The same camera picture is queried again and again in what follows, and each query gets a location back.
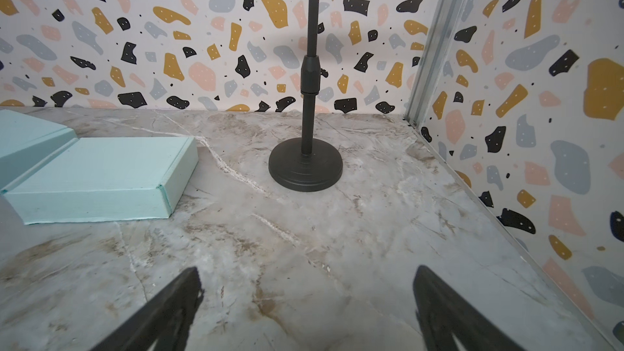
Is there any mint paper box sheet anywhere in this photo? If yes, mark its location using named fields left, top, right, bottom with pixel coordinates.
left=1, top=110, right=77, bottom=194

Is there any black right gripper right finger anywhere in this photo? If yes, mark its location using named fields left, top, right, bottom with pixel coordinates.
left=413, top=265, right=522, bottom=350

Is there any mint box sheets stack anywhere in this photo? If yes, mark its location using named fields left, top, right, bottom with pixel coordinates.
left=2, top=136, right=198, bottom=225

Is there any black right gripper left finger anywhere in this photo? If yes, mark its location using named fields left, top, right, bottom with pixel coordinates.
left=93, top=266, right=204, bottom=350

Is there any aluminium corner post right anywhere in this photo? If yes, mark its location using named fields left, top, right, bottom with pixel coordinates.
left=404, top=0, right=466, bottom=128

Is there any black round-base stand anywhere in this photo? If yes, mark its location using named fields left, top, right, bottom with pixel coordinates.
left=268, top=0, right=343, bottom=193

